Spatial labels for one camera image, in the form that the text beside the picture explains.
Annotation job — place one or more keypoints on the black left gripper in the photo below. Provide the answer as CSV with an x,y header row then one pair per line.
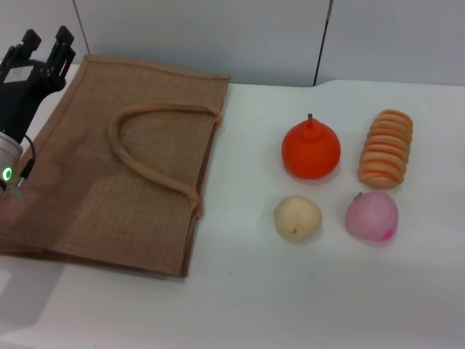
x,y
18,94

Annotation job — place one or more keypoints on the brown jute handbag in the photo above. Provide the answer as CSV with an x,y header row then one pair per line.
x,y
109,203

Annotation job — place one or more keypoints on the pink peach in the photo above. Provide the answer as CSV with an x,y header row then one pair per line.
x,y
368,218

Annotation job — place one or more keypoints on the orange tangerine with stem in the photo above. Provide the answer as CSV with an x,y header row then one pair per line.
x,y
310,152

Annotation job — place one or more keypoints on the beige round pear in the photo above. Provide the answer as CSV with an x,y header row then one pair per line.
x,y
298,218

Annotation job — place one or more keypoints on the orange striped bread loaf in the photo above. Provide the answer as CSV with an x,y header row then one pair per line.
x,y
387,152

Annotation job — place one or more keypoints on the dark vertical wall strip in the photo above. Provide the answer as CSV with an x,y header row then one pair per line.
x,y
322,43

